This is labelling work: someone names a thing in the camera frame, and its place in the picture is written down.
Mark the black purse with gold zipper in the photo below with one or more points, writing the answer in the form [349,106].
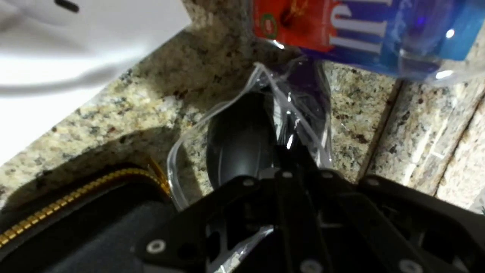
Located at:
[91,236]

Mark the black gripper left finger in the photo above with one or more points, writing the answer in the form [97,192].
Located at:
[221,221]

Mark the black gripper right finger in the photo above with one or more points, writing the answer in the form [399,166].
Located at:
[383,227]

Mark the small white box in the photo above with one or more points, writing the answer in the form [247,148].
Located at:
[100,30]

